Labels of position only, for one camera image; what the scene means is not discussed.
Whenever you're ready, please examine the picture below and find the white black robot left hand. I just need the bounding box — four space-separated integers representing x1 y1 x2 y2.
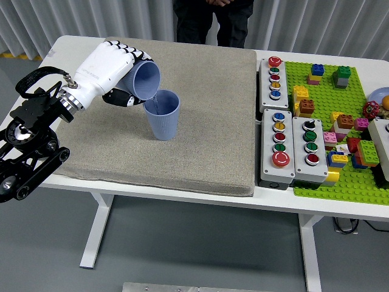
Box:
74 40 156 108

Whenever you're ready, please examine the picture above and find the blue ribbed cup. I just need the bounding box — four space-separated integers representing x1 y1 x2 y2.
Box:
143 89 181 141
117 60 161 102

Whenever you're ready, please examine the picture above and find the person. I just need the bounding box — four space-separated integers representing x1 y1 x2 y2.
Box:
172 0 255 49

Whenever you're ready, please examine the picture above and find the white pleated curtain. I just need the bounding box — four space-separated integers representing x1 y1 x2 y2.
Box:
0 0 389 60

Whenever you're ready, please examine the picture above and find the grey-brown mat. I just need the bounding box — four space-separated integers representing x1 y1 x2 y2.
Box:
53 36 257 198

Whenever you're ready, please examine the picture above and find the grey five-button control box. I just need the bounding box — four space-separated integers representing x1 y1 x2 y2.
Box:
259 56 289 113
260 108 296 183

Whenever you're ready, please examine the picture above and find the brown toy brick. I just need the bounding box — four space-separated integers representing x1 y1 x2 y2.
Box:
336 114 355 130
298 99 315 115

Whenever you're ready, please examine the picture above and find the green brick baseplate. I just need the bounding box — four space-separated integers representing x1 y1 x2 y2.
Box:
284 60 389 205

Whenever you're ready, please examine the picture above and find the green toy brick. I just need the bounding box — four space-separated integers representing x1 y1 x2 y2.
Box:
336 65 353 79

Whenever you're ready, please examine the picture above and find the grey toy brick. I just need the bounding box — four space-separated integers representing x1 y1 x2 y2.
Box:
332 71 350 89

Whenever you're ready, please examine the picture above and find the white table leg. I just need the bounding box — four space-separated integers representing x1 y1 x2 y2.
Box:
297 212 323 292
79 192 115 270

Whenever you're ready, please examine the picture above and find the grey four-button control box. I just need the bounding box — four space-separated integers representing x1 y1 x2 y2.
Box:
291 116 329 184

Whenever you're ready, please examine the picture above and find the blue plate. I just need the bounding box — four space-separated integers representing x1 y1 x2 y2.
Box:
368 87 389 106

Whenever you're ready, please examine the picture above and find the red toy brick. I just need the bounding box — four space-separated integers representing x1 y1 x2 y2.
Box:
346 137 362 154

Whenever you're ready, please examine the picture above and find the white box with black base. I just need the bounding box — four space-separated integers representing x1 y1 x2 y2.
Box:
367 118 389 190

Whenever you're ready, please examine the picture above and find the yellow cylinder toy brick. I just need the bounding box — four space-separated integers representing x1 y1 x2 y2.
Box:
320 169 340 187

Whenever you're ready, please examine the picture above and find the green orange layered brick stack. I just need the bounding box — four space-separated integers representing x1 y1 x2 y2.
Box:
356 139 380 168

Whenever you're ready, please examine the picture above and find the black floor cable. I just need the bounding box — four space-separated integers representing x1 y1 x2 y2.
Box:
358 218 389 234

